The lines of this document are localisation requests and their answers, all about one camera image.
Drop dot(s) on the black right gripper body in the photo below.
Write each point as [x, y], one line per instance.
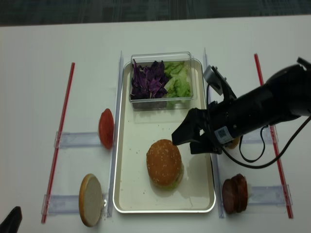
[217, 122]

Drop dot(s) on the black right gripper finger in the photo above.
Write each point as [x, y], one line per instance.
[205, 147]
[189, 131]

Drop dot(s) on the sesame bun top front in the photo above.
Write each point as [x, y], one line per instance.
[163, 161]

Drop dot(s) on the sesame bun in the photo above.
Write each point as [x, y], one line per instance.
[163, 161]
[234, 143]

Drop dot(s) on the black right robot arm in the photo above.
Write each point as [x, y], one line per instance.
[284, 97]

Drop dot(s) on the green lettuce leaves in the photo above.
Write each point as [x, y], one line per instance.
[178, 85]

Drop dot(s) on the sliced ham stack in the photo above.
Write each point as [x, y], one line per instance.
[235, 194]

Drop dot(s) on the sesame bun top rear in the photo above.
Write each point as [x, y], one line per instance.
[234, 143]

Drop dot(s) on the clear right upper pusher track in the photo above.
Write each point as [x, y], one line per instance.
[258, 135]

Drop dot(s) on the clear pusher track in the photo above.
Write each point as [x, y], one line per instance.
[60, 204]
[76, 140]
[258, 135]
[277, 195]

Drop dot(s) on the bun bottom with fillings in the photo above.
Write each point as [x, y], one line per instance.
[175, 183]

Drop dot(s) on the clear plastic salad box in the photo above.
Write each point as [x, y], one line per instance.
[164, 103]

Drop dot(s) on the purple cabbage leaves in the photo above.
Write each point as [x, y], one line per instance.
[148, 82]

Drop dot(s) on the clear right lower pusher track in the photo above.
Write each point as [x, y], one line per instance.
[277, 195]

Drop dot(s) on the clear left upper pusher track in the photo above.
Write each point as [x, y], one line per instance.
[76, 140]

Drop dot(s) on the white bun bottom slice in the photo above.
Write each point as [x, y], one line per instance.
[90, 200]

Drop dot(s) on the clear left lower pusher track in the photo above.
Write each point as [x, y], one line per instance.
[60, 204]

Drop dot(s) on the black left gripper tip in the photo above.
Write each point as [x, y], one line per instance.
[12, 221]

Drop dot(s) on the red right guide rail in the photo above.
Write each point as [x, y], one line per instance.
[276, 150]

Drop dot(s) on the red guide rail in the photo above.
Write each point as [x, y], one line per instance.
[60, 129]
[276, 150]

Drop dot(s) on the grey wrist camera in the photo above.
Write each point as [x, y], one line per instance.
[215, 79]

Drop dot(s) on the clear left long rail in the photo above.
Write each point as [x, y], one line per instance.
[109, 206]

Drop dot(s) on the red left guide rail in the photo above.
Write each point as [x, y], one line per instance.
[60, 129]

